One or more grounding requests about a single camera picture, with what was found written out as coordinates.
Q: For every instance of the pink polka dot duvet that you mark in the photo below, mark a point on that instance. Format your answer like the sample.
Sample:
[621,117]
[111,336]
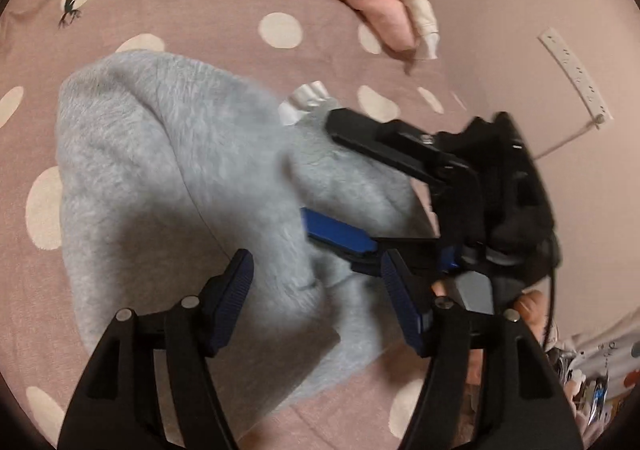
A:
[278,43]

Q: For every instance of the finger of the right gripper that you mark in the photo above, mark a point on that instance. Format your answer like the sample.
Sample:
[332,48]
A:
[363,252]
[400,146]

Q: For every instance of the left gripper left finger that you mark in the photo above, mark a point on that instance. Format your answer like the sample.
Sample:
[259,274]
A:
[115,404]

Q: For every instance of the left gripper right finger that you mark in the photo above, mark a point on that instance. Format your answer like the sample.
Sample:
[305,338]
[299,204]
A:
[522,404]

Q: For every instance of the person's right hand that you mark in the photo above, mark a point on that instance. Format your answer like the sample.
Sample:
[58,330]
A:
[533,309]

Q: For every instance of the folded pink garment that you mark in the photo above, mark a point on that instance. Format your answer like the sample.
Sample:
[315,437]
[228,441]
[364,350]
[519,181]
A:
[389,19]

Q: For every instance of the grey sweatshirt blue lettering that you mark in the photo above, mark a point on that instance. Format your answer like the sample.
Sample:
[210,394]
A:
[169,166]

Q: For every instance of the white power strip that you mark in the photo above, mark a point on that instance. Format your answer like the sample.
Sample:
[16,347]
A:
[578,75]

